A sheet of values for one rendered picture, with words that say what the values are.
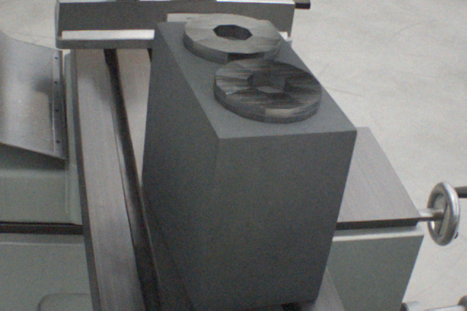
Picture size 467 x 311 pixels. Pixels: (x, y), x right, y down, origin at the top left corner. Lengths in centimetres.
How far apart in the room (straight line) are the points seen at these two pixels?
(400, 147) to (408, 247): 169
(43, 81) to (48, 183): 19
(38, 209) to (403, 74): 255
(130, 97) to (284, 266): 41
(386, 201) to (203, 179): 67
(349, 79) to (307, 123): 270
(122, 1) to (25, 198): 31
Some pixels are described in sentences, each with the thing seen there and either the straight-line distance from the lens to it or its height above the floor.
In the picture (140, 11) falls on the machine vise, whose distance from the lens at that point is 122.
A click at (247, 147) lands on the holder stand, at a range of 68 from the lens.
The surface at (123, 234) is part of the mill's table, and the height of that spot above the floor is 93.
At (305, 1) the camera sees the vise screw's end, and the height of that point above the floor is 98.
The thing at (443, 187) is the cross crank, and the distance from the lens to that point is 152.
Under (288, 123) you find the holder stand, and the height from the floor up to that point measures 112.
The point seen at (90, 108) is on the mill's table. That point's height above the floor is 93.
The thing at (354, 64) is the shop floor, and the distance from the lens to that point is 354.
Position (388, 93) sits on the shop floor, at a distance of 336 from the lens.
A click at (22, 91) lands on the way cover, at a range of 123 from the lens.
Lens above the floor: 146
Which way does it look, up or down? 30 degrees down
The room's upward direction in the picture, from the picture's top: 8 degrees clockwise
